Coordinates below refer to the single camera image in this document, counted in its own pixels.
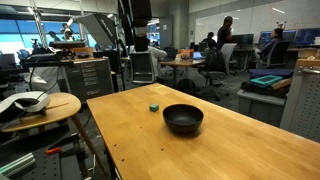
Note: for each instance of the dark office chair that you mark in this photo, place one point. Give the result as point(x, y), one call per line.
point(278, 53)

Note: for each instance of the computer monitor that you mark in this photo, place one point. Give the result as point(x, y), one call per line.
point(265, 37)
point(290, 35)
point(307, 36)

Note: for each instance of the grey drawer cabinet with pegboard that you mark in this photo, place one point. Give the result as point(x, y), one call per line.
point(305, 103)

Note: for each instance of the aluminium extrusion bar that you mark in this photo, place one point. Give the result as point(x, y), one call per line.
point(16, 164)

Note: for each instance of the light grey office chair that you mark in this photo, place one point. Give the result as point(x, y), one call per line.
point(228, 55)

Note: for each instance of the orange box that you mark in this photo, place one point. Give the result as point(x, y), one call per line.
point(186, 55)

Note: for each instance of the black foam case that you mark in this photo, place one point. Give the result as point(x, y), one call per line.
point(256, 89)

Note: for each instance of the white VR headset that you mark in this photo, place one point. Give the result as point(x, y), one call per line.
point(26, 101)

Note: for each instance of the round wooden side table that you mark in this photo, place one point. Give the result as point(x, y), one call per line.
point(63, 106)

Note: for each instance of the standing person in dark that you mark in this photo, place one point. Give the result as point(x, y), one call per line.
point(224, 33)

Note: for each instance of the seated person at monitors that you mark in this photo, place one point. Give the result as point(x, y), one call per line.
point(271, 43)

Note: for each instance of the grey softbox light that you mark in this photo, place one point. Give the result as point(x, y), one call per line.
point(98, 28)

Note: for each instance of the green block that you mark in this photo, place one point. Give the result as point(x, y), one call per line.
point(154, 107)

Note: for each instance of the wooden block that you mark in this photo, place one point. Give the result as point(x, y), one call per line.
point(281, 83)

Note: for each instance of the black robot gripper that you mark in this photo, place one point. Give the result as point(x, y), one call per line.
point(140, 13)

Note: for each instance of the round wooden meeting table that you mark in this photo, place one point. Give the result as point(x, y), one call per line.
point(181, 63)

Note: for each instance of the black bowl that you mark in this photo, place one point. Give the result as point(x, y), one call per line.
point(183, 118)

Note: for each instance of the seated person in white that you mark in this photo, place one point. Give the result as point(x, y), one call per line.
point(158, 55)

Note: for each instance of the grey plastic storage bin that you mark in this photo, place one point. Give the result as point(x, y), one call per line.
point(261, 106)

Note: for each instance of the seated person with dark hair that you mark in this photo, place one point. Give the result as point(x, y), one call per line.
point(209, 40)

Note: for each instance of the grey mesh office chair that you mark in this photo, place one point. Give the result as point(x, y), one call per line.
point(142, 68)

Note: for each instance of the black perforated breadboard table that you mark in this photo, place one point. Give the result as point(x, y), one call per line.
point(43, 163)

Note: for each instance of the grey metal filing cabinet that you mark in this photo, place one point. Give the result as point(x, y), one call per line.
point(89, 80)

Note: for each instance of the black camera bar on stand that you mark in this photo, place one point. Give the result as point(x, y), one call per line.
point(66, 44)

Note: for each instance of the black office chair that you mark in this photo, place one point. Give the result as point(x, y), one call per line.
point(213, 68)

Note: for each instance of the teal frame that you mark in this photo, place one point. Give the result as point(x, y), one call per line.
point(266, 80)

